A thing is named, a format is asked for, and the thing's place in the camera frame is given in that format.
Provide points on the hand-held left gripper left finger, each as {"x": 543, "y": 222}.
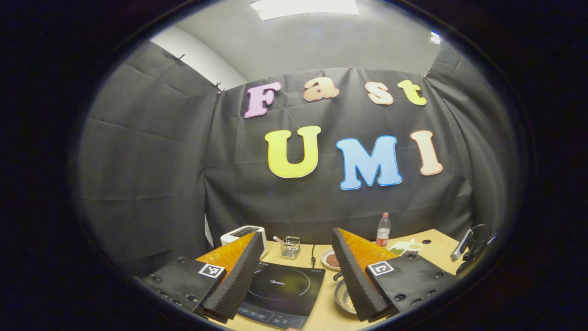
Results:
{"x": 239, "y": 280}

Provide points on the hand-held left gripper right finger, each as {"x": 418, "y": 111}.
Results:
{"x": 356, "y": 280}

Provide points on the black induction cooktop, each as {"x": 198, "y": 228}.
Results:
{"x": 285, "y": 289}

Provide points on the pile of soybeans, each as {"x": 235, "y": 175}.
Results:
{"x": 350, "y": 302}

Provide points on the brown meat patty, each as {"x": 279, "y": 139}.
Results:
{"x": 333, "y": 260}

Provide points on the white round plate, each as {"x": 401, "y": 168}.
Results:
{"x": 325, "y": 259}

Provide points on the white toaster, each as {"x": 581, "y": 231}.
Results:
{"x": 234, "y": 235}

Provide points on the plastic bottle red label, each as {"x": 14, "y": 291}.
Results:
{"x": 383, "y": 232}

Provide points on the pink stick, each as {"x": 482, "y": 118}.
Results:
{"x": 278, "y": 239}

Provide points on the white food tray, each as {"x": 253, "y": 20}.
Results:
{"x": 404, "y": 247}

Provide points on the clear square utensil holder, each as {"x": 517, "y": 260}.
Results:
{"x": 291, "y": 249}

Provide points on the black backdrop cloth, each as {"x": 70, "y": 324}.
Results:
{"x": 161, "y": 161}

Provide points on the small ceiling light panel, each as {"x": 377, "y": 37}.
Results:
{"x": 435, "y": 37}

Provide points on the large ceiling light panel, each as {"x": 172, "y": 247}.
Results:
{"x": 303, "y": 8}

